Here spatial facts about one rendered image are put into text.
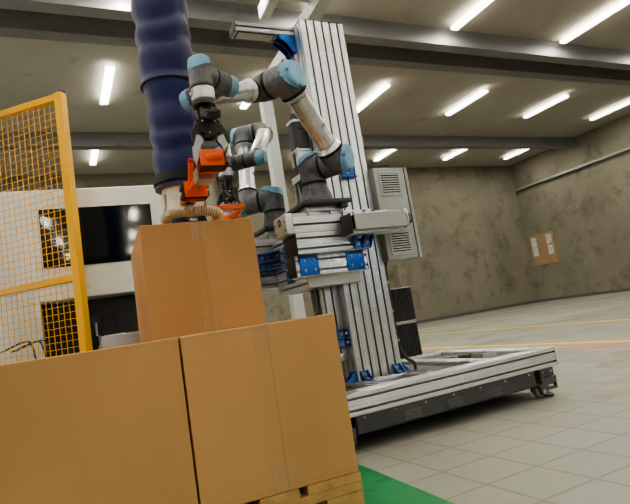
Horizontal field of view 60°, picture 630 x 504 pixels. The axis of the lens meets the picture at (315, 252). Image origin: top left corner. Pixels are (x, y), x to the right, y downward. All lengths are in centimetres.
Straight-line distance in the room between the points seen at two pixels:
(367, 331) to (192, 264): 100
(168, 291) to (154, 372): 66
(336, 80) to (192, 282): 141
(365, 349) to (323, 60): 145
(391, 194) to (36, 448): 198
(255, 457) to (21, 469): 49
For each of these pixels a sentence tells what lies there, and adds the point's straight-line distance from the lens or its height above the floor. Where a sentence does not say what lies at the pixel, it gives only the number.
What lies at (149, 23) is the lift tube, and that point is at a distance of 250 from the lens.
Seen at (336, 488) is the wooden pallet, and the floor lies 12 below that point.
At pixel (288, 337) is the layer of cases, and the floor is 50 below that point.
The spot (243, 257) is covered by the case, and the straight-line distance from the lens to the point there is 198.
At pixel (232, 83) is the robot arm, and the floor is 135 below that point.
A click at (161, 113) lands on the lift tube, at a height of 145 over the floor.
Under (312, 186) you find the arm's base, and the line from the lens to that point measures 239.
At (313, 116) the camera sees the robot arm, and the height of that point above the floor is 135.
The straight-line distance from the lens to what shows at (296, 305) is 574.
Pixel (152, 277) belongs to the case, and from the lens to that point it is 192.
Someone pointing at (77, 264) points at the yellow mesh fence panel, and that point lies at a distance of 336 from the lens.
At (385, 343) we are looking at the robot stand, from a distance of 264.
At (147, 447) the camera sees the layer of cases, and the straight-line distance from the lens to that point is 132.
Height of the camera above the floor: 53
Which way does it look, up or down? 7 degrees up
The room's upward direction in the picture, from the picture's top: 9 degrees counter-clockwise
